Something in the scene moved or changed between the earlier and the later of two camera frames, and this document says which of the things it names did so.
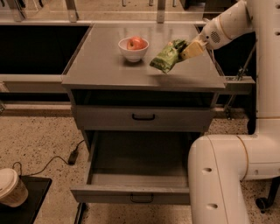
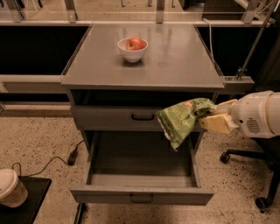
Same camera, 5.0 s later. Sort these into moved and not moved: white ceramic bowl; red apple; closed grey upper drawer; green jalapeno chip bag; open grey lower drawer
Moved: green jalapeno chip bag
Not moved: open grey lower drawer; red apple; white ceramic bowl; closed grey upper drawer
